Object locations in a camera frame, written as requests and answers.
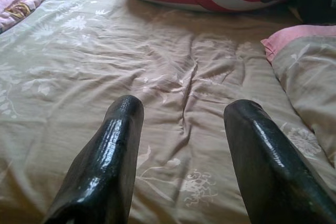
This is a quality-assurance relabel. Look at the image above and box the pink trimmed beige pillow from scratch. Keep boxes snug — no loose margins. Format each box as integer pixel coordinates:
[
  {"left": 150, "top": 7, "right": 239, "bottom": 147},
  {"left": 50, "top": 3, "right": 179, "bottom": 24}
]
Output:
[{"left": 260, "top": 24, "right": 336, "bottom": 168}]

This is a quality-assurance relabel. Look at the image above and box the beige floral bed sheet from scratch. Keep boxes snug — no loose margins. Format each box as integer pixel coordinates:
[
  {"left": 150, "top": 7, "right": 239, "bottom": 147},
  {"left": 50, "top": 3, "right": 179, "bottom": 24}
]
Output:
[{"left": 0, "top": 0, "right": 336, "bottom": 224}]

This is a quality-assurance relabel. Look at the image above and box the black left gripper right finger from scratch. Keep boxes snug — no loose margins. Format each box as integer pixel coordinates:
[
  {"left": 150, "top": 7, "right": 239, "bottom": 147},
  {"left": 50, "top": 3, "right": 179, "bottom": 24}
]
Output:
[{"left": 223, "top": 99, "right": 336, "bottom": 224}]

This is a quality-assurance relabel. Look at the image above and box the pink cartoon bear blanket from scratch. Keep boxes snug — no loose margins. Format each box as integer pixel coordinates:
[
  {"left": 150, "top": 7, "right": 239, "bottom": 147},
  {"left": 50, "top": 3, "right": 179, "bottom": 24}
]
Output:
[{"left": 0, "top": 0, "right": 64, "bottom": 35}]

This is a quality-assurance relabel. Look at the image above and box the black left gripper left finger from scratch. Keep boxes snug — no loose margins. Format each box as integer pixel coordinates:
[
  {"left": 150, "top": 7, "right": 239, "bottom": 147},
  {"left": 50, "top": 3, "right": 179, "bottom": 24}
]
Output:
[{"left": 43, "top": 94, "right": 145, "bottom": 224}]

